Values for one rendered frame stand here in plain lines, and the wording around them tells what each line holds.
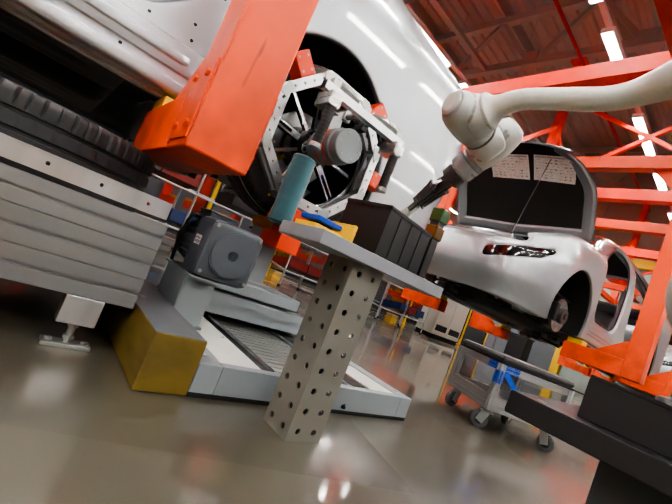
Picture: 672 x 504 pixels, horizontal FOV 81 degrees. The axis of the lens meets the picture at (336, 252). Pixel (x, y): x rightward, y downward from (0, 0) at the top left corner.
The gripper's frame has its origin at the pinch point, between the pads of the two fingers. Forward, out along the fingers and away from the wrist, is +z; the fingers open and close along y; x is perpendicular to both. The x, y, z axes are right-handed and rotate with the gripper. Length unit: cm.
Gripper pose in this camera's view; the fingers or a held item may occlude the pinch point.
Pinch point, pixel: (409, 210)
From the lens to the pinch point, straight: 139.9
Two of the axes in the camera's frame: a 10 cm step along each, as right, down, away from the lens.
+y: 6.0, 0.7, 8.0
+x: -4.1, -8.3, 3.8
